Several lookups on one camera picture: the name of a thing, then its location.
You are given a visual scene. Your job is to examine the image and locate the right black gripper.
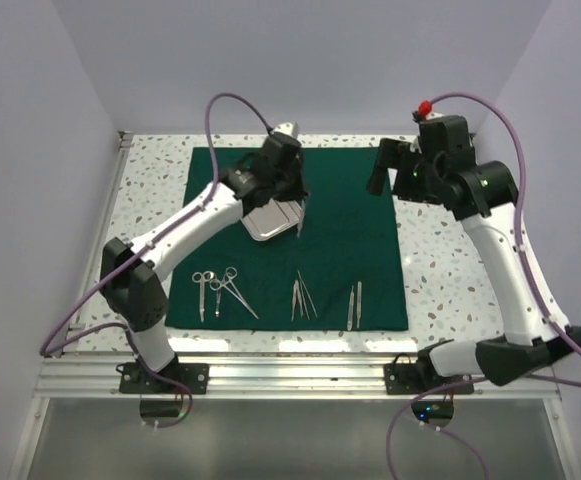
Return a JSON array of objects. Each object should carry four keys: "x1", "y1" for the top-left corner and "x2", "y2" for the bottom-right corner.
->
[{"x1": 368, "y1": 136, "x2": 444, "y2": 205}]

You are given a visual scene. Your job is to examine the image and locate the stainless steel instrument tray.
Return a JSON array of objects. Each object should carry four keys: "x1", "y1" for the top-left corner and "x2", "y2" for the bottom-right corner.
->
[{"x1": 241, "y1": 200, "x2": 298, "y2": 242}]

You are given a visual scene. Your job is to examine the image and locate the long steel curved forceps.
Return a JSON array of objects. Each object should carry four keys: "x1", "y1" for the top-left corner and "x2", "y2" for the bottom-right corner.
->
[{"x1": 222, "y1": 266, "x2": 259, "y2": 319}]

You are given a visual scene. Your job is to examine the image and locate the steel tweezers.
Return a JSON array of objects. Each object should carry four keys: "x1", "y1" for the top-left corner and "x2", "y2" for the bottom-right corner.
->
[
  {"x1": 291, "y1": 280, "x2": 299, "y2": 322},
  {"x1": 295, "y1": 271, "x2": 318, "y2": 319}
]

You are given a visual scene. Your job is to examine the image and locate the dark green surgical cloth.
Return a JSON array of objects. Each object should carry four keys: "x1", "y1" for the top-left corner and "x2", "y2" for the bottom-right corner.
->
[{"x1": 166, "y1": 147, "x2": 409, "y2": 332}]

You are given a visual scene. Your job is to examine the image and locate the small steel hemostat clamp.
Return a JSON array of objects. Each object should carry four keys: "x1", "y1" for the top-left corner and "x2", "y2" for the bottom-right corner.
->
[{"x1": 210, "y1": 279, "x2": 224, "y2": 318}]

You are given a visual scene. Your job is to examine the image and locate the steel surgical scissors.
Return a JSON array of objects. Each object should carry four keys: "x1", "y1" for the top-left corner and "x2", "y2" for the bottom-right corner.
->
[{"x1": 191, "y1": 270, "x2": 216, "y2": 323}]

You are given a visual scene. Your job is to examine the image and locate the steel scalpel handle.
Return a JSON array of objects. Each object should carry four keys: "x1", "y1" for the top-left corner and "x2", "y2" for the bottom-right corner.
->
[
  {"x1": 346, "y1": 286, "x2": 355, "y2": 331},
  {"x1": 356, "y1": 281, "x2": 363, "y2": 330}
]

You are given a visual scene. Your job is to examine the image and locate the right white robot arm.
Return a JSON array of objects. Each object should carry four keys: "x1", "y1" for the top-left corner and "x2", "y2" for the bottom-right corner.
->
[{"x1": 366, "y1": 115, "x2": 581, "y2": 393}]

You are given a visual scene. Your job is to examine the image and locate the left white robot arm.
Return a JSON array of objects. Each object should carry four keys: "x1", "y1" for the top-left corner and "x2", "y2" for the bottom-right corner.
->
[{"x1": 100, "y1": 122, "x2": 307, "y2": 393}]

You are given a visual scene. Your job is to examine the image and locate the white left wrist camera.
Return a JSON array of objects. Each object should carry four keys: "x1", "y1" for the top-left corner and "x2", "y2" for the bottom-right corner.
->
[{"x1": 272, "y1": 122, "x2": 299, "y2": 139}]

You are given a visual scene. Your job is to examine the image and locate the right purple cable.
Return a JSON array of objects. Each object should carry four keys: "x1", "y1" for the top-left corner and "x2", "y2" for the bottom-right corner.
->
[{"x1": 387, "y1": 91, "x2": 581, "y2": 480}]

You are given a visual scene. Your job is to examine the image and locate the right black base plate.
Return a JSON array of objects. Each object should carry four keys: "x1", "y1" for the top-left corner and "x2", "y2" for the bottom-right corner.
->
[{"x1": 383, "y1": 353, "x2": 474, "y2": 395}]

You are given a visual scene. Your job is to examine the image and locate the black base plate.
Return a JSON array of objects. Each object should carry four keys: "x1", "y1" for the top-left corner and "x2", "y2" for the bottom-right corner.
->
[
  {"x1": 115, "y1": 362, "x2": 210, "y2": 395},
  {"x1": 383, "y1": 353, "x2": 474, "y2": 395}
]

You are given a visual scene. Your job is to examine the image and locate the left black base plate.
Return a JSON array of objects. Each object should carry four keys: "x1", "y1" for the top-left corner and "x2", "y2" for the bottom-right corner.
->
[{"x1": 115, "y1": 362, "x2": 210, "y2": 395}]

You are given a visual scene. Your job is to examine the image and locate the aluminium rail frame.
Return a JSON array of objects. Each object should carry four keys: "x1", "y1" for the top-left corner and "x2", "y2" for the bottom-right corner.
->
[{"x1": 7, "y1": 130, "x2": 581, "y2": 480}]

